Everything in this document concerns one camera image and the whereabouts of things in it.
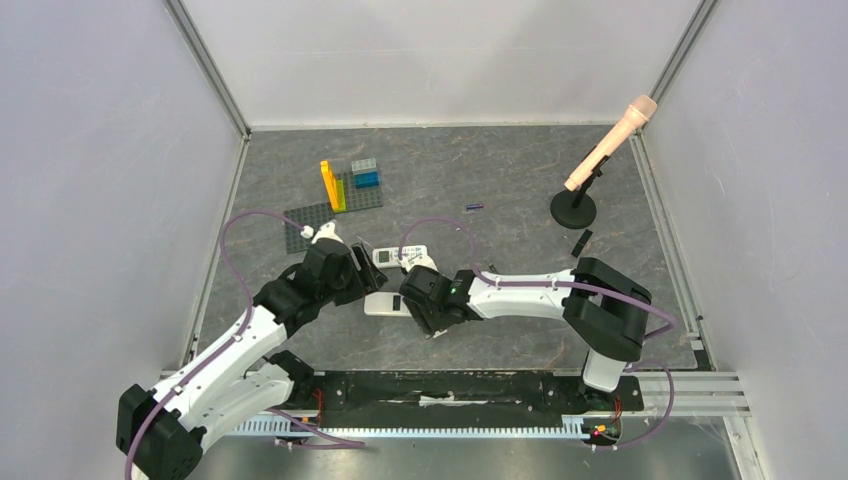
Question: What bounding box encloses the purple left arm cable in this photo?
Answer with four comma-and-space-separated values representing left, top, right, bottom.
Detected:
124, 210, 370, 480

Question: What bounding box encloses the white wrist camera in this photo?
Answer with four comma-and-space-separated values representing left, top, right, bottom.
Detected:
398, 245, 438, 273
300, 220, 345, 245

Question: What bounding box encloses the aluminium frame rail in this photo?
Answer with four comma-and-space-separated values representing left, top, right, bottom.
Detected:
164, 1, 252, 367

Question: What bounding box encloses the green brick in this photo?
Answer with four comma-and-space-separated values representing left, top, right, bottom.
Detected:
334, 178, 347, 213

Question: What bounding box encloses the white cable duct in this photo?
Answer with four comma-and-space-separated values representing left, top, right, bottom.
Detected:
234, 415, 590, 440

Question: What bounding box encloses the white remote control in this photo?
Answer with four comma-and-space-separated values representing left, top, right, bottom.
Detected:
363, 292, 412, 318

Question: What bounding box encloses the dark grey brick baseplate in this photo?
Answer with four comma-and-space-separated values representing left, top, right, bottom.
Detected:
283, 202, 335, 254

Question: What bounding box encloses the small black block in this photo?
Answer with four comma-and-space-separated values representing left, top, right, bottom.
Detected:
571, 229, 593, 258

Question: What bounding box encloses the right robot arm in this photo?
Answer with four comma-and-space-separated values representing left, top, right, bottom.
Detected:
399, 257, 652, 408

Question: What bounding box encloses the grey brick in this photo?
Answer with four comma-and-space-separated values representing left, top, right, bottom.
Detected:
350, 158, 377, 175

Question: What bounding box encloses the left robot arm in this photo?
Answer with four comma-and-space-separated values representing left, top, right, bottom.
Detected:
116, 238, 387, 479

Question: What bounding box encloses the grey baseplate with bricks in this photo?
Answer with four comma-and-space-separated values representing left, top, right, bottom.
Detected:
336, 172, 384, 213

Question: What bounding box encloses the blue brick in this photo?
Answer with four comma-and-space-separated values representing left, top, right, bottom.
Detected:
353, 171, 380, 189

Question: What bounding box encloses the yellow brick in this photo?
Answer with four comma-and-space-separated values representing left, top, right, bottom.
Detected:
320, 160, 340, 212

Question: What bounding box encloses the white remote with buttons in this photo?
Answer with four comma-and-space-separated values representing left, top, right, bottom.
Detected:
372, 245, 428, 269

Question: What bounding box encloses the black microphone stand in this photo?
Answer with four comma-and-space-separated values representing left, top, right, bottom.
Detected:
549, 167, 600, 230

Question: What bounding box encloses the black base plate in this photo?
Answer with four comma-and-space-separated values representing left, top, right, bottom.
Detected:
283, 370, 644, 429

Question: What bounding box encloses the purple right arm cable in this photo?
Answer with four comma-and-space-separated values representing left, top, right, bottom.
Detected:
397, 217, 677, 452

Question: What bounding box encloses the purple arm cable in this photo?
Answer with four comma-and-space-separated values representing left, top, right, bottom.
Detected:
397, 217, 677, 452
124, 210, 370, 480

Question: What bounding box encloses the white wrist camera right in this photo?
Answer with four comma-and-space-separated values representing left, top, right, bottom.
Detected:
398, 245, 438, 273

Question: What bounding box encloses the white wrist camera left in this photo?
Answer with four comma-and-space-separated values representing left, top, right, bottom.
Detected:
300, 220, 345, 245

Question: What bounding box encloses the pink toy microphone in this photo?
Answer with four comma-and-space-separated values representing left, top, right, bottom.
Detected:
564, 95, 658, 191

